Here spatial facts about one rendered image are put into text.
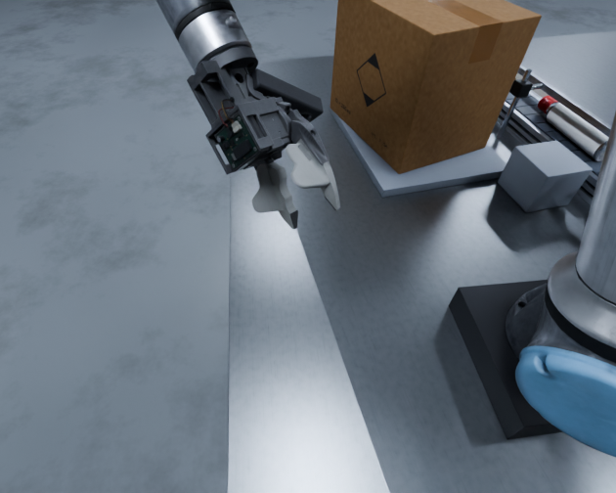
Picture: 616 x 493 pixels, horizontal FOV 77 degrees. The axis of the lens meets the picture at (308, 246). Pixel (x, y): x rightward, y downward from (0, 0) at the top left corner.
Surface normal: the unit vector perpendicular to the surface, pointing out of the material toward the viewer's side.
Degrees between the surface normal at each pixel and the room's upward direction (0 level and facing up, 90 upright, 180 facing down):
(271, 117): 45
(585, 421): 97
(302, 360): 0
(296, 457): 0
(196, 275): 0
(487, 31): 90
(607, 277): 98
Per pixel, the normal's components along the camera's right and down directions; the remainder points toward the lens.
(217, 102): 0.66, -0.26
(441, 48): 0.44, 0.68
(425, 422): 0.03, -0.67
